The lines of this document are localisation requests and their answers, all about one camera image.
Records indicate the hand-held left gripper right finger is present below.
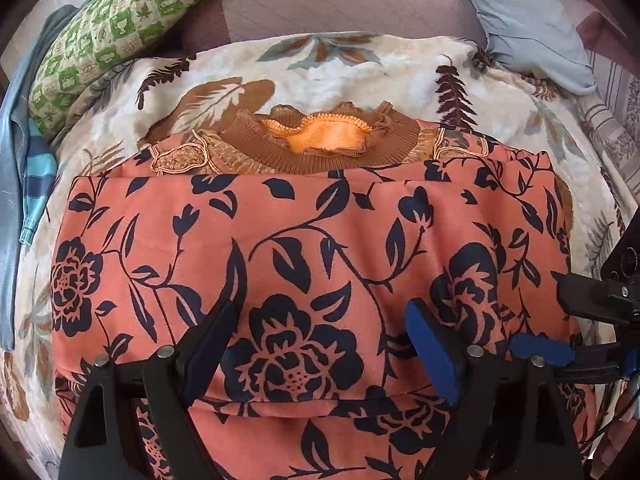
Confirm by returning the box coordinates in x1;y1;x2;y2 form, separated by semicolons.
405;299;586;480

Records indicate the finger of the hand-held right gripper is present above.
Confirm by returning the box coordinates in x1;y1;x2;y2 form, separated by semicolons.
551;271;622;323
509;334;624;380

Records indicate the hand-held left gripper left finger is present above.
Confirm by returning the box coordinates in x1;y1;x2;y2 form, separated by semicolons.
57;299;238;480

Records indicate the orange floral sweater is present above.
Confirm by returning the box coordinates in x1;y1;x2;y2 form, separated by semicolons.
50;101;598;480

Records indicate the striped floral bed cover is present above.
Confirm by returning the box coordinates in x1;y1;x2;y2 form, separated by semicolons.
554;0;640;201

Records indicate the teal striped garment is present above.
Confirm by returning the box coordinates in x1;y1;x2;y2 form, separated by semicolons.
20;120;59;247

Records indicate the grey-blue garment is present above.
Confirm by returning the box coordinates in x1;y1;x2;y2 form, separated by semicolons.
0;5;83;352

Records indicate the light blue pillow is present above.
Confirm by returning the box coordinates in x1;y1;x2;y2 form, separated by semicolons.
440;0;599;97

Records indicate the cream leaf-print blanket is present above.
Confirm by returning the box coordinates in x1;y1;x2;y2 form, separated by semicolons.
0;32;640;480

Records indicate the green checkered pillow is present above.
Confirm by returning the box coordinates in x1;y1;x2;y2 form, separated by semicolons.
29;0;281;137

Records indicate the mauve quilted bed sheet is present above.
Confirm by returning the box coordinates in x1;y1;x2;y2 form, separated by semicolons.
180;0;489;57

